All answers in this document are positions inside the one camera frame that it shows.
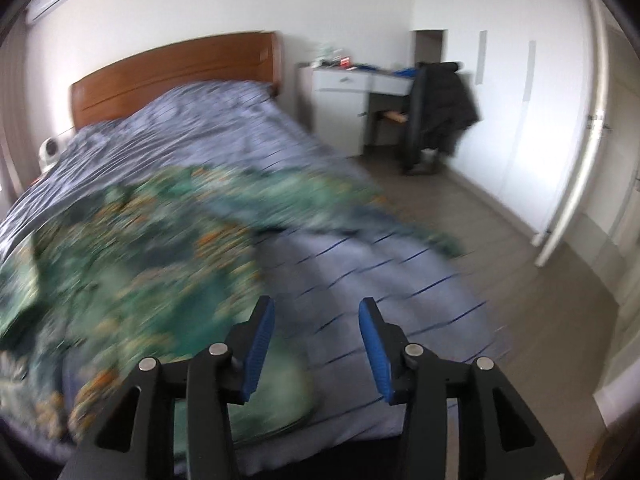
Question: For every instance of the white open door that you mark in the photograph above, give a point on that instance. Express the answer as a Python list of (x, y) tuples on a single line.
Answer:
[(592, 136)]

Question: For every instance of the green patterned silk jacket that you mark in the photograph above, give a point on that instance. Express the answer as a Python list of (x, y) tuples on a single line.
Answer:
[(163, 266)]

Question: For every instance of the small white fan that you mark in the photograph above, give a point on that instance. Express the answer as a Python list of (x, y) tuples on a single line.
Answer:
[(50, 152)]

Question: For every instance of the brown wooden headboard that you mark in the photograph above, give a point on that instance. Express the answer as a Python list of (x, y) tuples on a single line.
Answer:
[(122, 88)]

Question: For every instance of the white wardrobe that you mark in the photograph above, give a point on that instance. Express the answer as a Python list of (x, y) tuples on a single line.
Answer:
[(529, 67)]

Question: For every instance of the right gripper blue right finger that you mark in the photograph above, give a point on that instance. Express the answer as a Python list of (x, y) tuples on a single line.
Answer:
[(408, 374)]

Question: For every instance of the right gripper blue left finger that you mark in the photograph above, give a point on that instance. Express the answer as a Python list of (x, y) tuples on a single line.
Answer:
[(225, 373)]

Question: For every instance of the blue checked bed duvet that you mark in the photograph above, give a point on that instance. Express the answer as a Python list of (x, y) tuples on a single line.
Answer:
[(236, 124)]

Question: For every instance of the black coat on chair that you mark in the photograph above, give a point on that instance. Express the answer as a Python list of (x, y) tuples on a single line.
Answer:
[(439, 109)]

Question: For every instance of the white dresser desk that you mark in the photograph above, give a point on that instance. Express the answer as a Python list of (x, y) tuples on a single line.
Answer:
[(339, 106)]

